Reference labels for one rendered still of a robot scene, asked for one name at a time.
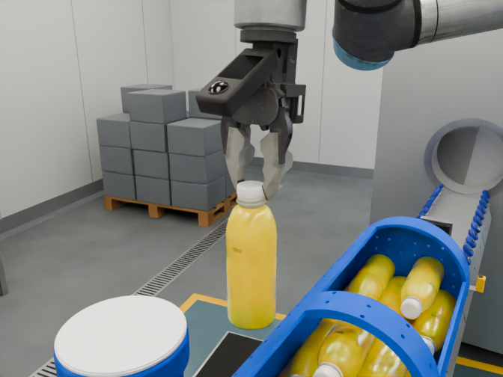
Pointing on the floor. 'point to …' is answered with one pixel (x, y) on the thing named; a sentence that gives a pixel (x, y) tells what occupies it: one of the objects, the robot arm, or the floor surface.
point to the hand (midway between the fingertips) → (251, 188)
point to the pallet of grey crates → (165, 155)
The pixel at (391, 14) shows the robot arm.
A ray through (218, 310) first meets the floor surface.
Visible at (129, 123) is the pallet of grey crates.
